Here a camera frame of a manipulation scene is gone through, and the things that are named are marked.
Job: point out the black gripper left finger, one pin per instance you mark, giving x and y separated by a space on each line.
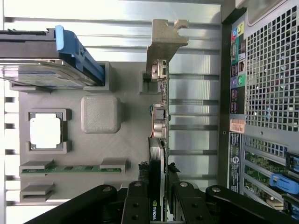
136 203

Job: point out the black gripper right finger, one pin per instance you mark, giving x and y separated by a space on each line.
189 205

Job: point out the grey plastic parts rack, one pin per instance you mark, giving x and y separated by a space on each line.
98 149

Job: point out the green RAM stick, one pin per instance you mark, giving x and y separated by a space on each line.
70 169

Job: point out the silver CPU chip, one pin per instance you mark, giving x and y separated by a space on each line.
45 133

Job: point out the open PC case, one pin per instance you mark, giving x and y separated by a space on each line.
268 70

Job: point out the hard disk in blue caddy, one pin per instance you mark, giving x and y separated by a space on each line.
46 49

